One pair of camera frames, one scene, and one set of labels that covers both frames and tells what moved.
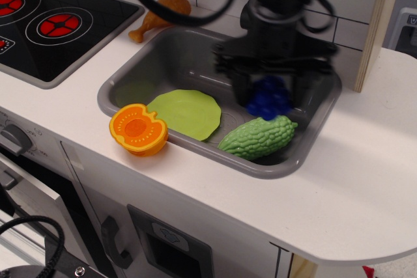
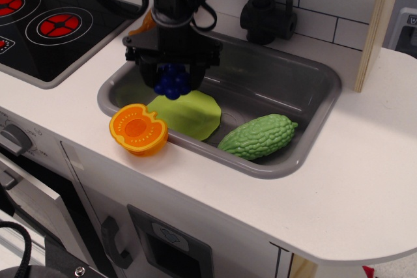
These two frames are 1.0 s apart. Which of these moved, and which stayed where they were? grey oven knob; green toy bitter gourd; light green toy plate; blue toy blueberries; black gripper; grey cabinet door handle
Moved: black gripper; blue toy blueberries
Stayed: green toy bitter gourd; grey oven knob; grey cabinet door handle; light green toy plate
